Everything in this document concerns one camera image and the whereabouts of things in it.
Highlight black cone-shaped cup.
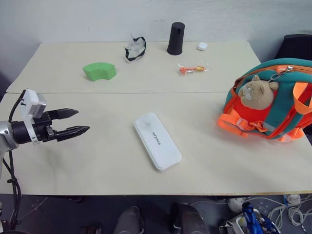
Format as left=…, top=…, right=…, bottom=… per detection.
left=166, top=21, right=185, bottom=55

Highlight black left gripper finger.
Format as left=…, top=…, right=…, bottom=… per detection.
left=55, top=125, right=90, bottom=142
left=50, top=108, right=80, bottom=120

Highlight beige plush bear keychain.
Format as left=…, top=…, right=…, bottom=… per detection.
left=237, top=74, right=279, bottom=109

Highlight white cables on floor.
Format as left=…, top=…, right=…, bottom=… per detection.
left=190, top=194, right=312, bottom=234

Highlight green curved foam block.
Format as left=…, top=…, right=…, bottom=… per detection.
left=82, top=62, right=117, bottom=82

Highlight clear bag with black strap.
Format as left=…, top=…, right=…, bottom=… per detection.
left=124, top=34, right=147, bottom=63

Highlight black chair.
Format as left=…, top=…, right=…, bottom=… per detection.
left=275, top=34, right=312, bottom=60

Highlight dark rounded leg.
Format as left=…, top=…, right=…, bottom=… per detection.
left=114, top=206, right=144, bottom=234
left=170, top=202, right=210, bottom=234

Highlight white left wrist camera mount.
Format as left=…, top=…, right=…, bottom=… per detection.
left=19, top=89, right=47, bottom=144

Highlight dark rounded left leg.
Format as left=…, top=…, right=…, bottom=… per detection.
left=114, top=206, right=144, bottom=234

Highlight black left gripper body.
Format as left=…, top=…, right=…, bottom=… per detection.
left=31, top=111, right=59, bottom=143

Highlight orange candy in clear wrapper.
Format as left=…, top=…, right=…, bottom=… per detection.
left=177, top=62, right=212, bottom=76

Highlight white plastic rectangular case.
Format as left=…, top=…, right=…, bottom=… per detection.
left=133, top=112, right=183, bottom=172

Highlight dark rounded right leg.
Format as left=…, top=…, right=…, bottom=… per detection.
left=170, top=202, right=210, bottom=234

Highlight teal and orange backpack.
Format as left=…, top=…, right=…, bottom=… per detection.
left=217, top=58, right=312, bottom=144

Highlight blue device on floor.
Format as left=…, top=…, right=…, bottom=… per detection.
left=241, top=201, right=281, bottom=234

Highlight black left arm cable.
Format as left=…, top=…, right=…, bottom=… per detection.
left=6, top=93, right=27, bottom=231

